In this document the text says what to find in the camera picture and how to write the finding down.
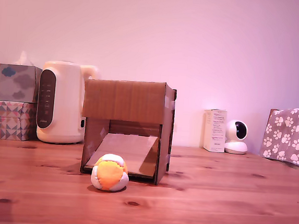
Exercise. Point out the orange and white footbag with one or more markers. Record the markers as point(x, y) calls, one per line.
point(108, 172)

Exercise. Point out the cardboard dice tower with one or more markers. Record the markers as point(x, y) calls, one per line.
point(125, 99)

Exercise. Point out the white printed carton box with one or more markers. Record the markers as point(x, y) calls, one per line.
point(216, 131)

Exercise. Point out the white electric kettle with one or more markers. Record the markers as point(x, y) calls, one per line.
point(66, 104)

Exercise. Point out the cloud print tissue box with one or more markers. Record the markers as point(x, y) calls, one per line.
point(17, 84)

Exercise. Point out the geometric print tissue box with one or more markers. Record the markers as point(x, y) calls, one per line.
point(12, 121)

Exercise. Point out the paw print cloth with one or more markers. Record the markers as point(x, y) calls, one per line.
point(291, 135)

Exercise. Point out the small white round camera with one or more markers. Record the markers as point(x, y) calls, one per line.
point(234, 147)

